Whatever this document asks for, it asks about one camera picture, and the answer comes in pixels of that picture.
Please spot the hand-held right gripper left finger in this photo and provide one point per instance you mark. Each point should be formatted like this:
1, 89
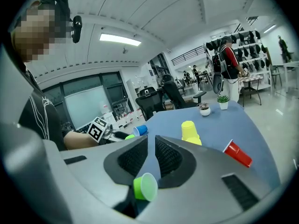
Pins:
126, 162

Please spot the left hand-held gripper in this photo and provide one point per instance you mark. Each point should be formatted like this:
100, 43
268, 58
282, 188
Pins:
95, 130

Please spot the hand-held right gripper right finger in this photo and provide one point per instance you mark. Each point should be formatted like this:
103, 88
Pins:
175, 164

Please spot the green paper cup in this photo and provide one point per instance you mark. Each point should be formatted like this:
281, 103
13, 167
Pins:
130, 137
149, 186

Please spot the blue paper cup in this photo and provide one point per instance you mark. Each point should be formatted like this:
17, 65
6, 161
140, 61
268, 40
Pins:
141, 130

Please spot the yellow paper cup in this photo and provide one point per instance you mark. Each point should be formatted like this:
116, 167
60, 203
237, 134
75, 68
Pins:
195, 141
188, 128

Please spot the red paper cup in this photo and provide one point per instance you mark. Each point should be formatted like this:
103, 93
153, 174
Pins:
238, 154

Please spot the person's left forearm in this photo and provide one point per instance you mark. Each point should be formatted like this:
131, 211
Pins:
79, 140

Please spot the group of clear water bottles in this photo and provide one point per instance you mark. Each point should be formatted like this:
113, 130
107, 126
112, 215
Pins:
130, 120

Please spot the black office chair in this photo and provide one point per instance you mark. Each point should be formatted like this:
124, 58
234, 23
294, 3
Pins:
150, 104
175, 94

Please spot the large white board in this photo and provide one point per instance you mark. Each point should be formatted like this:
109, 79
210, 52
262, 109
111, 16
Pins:
86, 106

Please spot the pink potted plant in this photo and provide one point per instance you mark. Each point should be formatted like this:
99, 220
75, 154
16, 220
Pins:
205, 111

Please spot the table with blue cloth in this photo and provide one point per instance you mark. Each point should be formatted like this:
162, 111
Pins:
222, 125

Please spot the green potted plant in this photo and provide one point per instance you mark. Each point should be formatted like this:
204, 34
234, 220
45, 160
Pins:
223, 105

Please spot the person's black printed shirt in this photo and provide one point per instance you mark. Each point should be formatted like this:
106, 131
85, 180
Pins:
39, 115

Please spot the long ceiling light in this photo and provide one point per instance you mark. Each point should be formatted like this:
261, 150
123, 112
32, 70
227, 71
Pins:
120, 39
269, 28

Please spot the black balcony railing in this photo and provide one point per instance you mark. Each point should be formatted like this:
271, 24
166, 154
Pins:
189, 55

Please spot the table with checkered cloth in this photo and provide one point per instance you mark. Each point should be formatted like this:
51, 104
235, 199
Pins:
252, 78

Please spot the white shelf rack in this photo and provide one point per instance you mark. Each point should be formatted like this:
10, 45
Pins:
264, 86

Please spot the person's head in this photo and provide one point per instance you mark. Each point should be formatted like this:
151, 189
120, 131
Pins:
35, 36

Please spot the group of black headgear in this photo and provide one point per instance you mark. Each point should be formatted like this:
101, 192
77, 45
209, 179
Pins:
251, 50

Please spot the white table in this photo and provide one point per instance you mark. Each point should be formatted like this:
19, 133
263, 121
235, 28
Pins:
290, 64

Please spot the black head-worn camera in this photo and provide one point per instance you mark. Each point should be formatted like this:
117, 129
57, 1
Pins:
77, 29

